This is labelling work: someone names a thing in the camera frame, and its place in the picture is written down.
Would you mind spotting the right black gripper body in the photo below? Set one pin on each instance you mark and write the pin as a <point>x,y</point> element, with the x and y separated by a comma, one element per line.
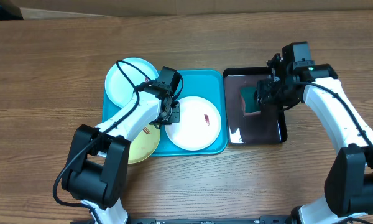
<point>278,94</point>

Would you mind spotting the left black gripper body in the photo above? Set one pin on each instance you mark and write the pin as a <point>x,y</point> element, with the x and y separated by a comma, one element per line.
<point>173,116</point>

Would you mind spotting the white plate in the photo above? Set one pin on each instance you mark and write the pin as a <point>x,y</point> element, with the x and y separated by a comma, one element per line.
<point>199,124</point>

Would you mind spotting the green sponge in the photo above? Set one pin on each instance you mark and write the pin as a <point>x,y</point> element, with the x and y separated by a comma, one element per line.
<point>250,105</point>

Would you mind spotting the light blue plate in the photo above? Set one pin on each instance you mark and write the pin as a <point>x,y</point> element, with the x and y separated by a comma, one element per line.
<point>117,87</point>

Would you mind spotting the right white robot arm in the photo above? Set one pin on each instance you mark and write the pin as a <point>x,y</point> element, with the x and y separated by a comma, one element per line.
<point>348,190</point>

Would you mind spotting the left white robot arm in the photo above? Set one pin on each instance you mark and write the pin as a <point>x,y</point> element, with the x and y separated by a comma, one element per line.
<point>96,169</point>

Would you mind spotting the black rectangular tray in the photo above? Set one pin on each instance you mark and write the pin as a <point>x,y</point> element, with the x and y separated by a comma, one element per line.
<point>267,127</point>

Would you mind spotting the teal plastic tray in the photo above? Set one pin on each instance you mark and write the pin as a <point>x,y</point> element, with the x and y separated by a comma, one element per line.
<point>207,84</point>

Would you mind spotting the yellow plate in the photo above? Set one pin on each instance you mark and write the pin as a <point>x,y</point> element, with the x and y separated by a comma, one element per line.
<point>144,145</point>

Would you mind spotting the cardboard backdrop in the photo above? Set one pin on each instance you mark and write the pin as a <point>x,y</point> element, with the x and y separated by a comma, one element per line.
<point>188,7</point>

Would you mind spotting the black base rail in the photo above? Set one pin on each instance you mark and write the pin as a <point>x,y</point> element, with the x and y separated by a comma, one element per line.
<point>270,219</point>

